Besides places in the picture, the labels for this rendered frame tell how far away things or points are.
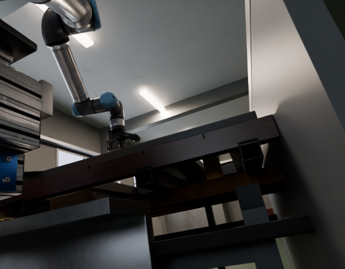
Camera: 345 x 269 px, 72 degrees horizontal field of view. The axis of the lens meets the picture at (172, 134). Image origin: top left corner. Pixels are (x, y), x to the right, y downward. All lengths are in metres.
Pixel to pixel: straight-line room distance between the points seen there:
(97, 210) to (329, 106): 0.41
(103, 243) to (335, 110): 0.57
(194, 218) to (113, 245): 7.46
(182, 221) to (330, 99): 7.99
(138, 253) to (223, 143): 0.34
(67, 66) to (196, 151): 0.72
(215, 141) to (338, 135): 0.37
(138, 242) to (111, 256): 0.08
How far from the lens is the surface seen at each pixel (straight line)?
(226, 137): 0.64
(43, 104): 0.65
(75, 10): 0.94
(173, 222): 8.33
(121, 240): 0.66
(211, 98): 5.23
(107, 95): 1.19
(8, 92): 0.60
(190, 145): 0.65
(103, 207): 0.49
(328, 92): 0.31
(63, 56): 1.14
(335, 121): 0.31
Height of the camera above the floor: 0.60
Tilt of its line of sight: 21 degrees up
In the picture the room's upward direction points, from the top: 11 degrees counter-clockwise
